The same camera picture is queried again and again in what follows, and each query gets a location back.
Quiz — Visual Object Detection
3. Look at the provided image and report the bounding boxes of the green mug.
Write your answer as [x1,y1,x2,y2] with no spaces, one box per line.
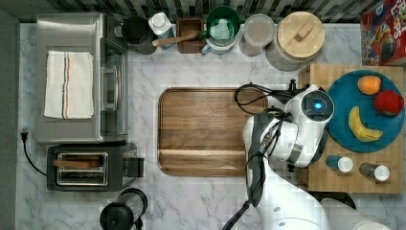
[199,6,240,46]

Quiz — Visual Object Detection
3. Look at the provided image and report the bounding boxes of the light blue mug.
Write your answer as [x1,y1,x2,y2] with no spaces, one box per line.
[201,38,236,55]

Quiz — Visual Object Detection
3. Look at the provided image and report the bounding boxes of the orange fruit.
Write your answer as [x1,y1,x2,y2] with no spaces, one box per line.
[357,76,381,95]

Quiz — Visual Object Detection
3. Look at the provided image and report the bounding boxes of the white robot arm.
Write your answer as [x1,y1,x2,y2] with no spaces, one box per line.
[242,85,334,230]

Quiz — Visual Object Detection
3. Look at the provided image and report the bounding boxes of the black power cord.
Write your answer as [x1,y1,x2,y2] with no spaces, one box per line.
[19,130,48,177]

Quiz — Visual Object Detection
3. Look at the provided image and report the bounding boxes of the red cereal box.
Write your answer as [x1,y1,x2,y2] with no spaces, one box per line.
[361,0,406,66]

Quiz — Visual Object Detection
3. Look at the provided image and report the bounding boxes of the white striped towel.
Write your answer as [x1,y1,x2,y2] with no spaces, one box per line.
[43,51,94,120]

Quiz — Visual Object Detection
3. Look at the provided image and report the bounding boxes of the white paper towel roll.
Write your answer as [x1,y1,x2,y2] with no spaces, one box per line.
[321,198,392,230]

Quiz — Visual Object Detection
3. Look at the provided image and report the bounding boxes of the red apple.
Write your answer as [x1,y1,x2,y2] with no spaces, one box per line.
[372,90,404,116]

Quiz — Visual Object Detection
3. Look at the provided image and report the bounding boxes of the jar with wooden lid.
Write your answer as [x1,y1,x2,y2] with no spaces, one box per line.
[265,11,326,72]

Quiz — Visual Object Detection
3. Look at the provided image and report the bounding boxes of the blue shaker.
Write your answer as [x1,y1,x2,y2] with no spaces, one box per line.
[326,155,353,173]

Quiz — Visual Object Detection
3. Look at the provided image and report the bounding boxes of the wooden cutting board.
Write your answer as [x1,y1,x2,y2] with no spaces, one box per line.
[158,87,268,176]

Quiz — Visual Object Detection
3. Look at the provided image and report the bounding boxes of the silver toaster oven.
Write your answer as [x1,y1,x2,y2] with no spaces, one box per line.
[36,12,128,144]

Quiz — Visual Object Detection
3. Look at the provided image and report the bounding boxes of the clear jar of grains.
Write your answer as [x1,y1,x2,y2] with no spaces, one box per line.
[239,13,276,57]

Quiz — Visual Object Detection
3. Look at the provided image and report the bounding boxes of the wooden toast slice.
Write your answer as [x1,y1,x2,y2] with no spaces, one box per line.
[53,160,102,169]

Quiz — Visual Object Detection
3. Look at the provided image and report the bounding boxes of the black round container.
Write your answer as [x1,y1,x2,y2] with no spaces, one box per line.
[122,16,156,55]

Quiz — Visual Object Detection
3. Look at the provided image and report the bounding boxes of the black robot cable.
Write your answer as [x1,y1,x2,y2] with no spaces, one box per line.
[221,81,298,230]

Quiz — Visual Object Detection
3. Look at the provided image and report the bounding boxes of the teal plate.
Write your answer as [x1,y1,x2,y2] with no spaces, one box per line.
[327,70,405,152]

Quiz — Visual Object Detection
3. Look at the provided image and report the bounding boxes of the brown wooden utensil holder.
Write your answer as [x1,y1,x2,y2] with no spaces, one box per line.
[176,17,206,54]

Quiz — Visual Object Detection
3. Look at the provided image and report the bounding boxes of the black two-slot toaster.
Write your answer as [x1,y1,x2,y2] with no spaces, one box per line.
[46,143,144,192]

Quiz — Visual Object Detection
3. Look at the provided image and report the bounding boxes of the yellow banana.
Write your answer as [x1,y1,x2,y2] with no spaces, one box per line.
[349,106,383,143]

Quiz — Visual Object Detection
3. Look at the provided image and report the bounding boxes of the white blue bottle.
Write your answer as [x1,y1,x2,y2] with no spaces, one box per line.
[148,12,174,39]

